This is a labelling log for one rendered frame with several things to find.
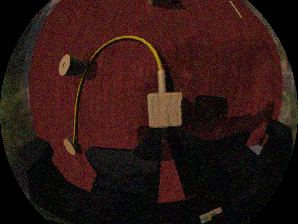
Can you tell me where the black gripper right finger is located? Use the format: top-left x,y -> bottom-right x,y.
166,127 -> 250,198

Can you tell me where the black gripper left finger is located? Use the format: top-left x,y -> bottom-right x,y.
85,128 -> 162,202

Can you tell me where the round wooden button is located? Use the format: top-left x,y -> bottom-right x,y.
64,137 -> 80,155

